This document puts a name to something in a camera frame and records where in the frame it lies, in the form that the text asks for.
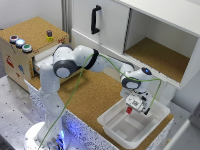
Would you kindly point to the white sliding door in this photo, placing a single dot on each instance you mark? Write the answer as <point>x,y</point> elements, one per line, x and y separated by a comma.
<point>113,23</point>

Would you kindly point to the green button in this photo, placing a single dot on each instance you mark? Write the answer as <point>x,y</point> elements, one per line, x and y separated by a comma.
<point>26,48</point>

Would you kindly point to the white cabinet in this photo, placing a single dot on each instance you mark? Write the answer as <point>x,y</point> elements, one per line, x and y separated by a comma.
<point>156,20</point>

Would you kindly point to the blue button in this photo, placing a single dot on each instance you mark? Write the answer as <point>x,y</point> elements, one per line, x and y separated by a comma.
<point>20,43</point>

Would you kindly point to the wooden drawer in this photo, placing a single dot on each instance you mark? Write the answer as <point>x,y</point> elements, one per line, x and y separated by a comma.
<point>41,63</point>

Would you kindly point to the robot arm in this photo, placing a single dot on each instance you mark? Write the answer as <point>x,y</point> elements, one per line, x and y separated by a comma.
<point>50,86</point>

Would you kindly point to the yellow block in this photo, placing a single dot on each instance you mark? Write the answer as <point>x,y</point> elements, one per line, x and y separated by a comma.
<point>50,39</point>

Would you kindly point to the purple block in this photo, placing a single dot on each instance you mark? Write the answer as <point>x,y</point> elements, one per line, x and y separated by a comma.
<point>49,33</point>

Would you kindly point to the white plastic box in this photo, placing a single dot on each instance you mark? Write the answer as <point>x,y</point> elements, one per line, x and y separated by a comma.
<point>113,130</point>

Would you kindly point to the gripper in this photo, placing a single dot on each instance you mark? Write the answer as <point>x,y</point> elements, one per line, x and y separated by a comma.
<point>137,101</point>

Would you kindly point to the red button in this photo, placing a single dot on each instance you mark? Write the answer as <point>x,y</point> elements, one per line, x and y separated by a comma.
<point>14,39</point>

